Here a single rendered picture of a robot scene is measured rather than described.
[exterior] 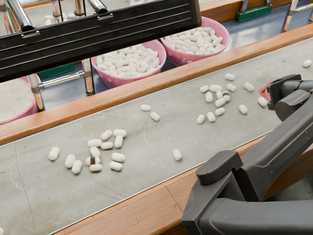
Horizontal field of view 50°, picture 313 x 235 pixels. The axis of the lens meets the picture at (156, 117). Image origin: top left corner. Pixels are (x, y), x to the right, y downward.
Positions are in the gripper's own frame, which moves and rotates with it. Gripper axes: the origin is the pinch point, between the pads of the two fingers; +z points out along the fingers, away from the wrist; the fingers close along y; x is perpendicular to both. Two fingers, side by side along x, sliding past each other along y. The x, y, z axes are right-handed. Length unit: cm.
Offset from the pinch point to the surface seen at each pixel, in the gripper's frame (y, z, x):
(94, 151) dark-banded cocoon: 45.1, 14.4, 2.6
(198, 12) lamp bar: 15.6, -2.8, -23.9
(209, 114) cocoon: 9.9, 12.7, 4.3
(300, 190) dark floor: -55, 52, 70
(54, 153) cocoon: 55, 18, 0
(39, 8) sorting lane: 37, 78, -46
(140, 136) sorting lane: 31.4, 16.2, 3.8
